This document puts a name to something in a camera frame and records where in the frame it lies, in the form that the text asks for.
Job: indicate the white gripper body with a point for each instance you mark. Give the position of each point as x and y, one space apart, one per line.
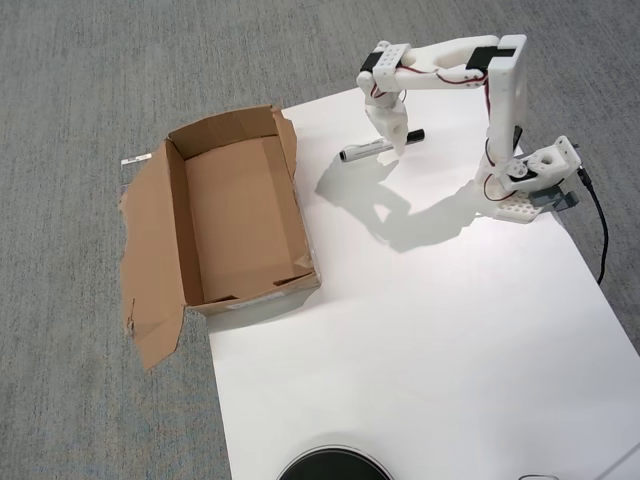
393 128

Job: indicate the white fixed gripper finger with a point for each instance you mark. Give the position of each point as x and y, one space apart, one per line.
397 137

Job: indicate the white moving gripper finger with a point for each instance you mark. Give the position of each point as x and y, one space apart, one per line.
376 124

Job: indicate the white marker pen black cap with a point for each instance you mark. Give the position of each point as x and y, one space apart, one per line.
365 150

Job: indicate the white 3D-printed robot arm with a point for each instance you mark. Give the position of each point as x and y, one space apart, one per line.
507 100

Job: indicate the open brown cardboard box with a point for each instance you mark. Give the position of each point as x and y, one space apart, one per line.
235 215

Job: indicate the gray table clamp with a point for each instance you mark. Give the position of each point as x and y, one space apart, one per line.
555 199

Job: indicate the small white label strip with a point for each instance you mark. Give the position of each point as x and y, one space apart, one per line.
136 159

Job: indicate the black round disc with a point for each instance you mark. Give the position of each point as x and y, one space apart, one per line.
332 465

